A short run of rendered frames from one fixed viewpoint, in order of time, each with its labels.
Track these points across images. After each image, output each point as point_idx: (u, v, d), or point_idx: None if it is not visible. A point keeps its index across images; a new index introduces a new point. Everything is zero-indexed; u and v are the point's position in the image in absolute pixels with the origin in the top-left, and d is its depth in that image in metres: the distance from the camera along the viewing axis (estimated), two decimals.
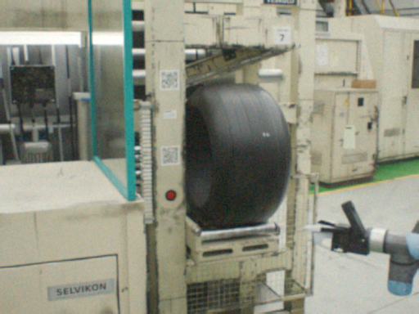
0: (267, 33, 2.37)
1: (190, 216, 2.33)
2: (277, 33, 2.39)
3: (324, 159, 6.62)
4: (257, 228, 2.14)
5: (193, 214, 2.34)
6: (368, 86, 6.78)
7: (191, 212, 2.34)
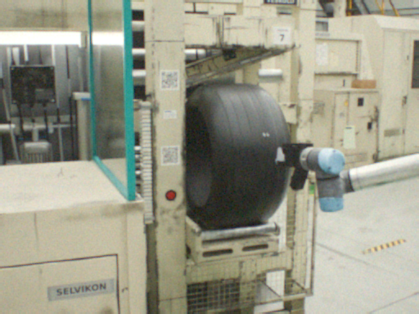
0: (267, 33, 2.37)
1: (190, 216, 2.33)
2: (277, 33, 2.39)
3: None
4: (257, 228, 2.14)
5: (193, 214, 2.34)
6: (368, 86, 6.78)
7: (191, 212, 2.34)
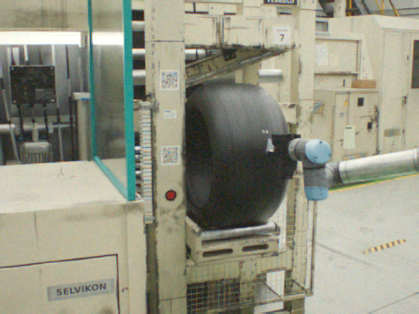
0: (267, 33, 2.37)
1: (190, 218, 2.33)
2: (277, 33, 2.39)
3: None
4: (257, 228, 2.14)
5: (193, 217, 2.34)
6: (368, 86, 6.78)
7: (191, 214, 2.33)
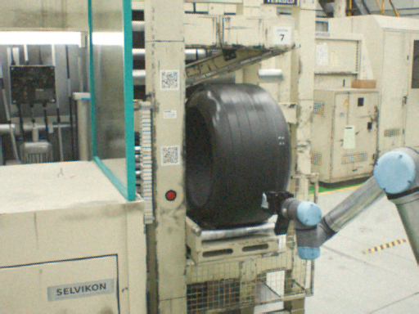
0: (267, 33, 2.37)
1: None
2: (277, 33, 2.39)
3: (324, 159, 6.62)
4: (255, 234, 2.16)
5: None
6: (368, 86, 6.78)
7: (191, 220, 2.36)
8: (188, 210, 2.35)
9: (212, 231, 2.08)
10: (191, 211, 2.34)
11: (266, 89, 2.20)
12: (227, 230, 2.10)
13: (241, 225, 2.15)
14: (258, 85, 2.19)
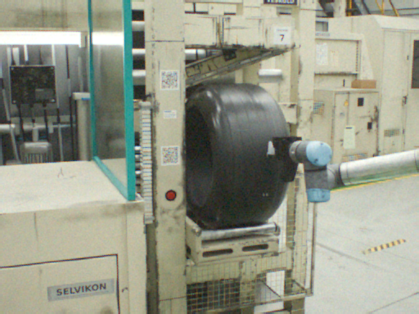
0: (267, 33, 2.37)
1: None
2: (277, 33, 2.39)
3: None
4: (255, 234, 2.16)
5: None
6: (368, 86, 6.78)
7: (191, 220, 2.35)
8: (187, 210, 2.36)
9: (212, 231, 2.08)
10: (191, 210, 2.35)
11: (267, 89, 2.19)
12: (227, 229, 2.10)
13: (240, 226, 2.15)
14: None
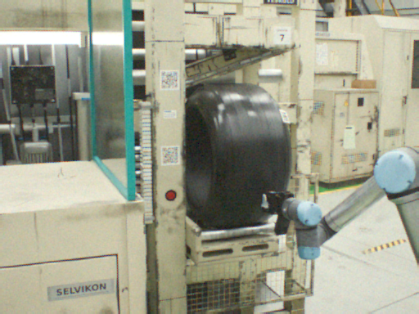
0: (267, 33, 2.37)
1: (188, 210, 2.35)
2: (277, 33, 2.39)
3: (324, 159, 6.62)
4: None
5: (191, 210, 2.36)
6: (368, 86, 6.78)
7: None
8: (190, 218, 2.33)
9: (212, 239, 2.09)
10: (191, 220, 2.35)
11: (287, 115, 2.04)
12: (227, 237, 2.11)
13: (244, 229, 2.12)
14: (280, 110, 2.03)
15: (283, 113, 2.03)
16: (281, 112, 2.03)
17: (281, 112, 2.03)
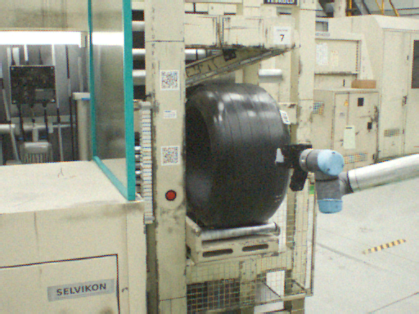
0: (267, 33, 2.37)
1: (187, 210, 2.36)
2: (277, 33, 2.39)
3: None
4: None
5: (191, 210, 2.37)
6: (368, 86, 6.78)
7: None
8: (190, 217, 2.33)
9: (212, 239, 2.08)
10: (191, 220, 2.35)
11: (287, 116, 2.04)
12: (227, 237, 2.10)
13: (244, 228, 2.12)
14: (280, 111, 2.03)
15: (283, 114, 2.03)
16: (281, 113, 2.03)
17: (281, 113, 2.02)
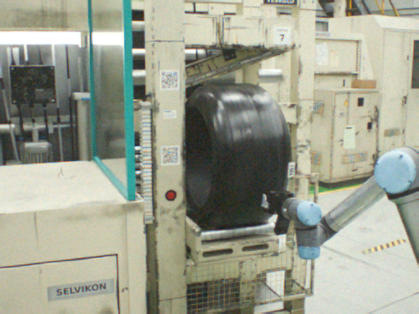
0: (267, 33, 2.37)
1: (190, 219, 2.34)
2: (277, 33, 2.39)
3: (324, 159, 6.62)
4: (255, 224, 2.15)
5: (193, 217, 2.34)
6: (368, 86, 6.78)
7: (191, 215, 2.33)
8: None
9: None
10: None
11: (294, 167, 2.02)
12: None
13: (242, 235, 2.14)
14: (288, 164, 1.99)
15: (290, 166, 2.00)
16: (290, 166, 2.00)
17: (289, 167, 1.99)
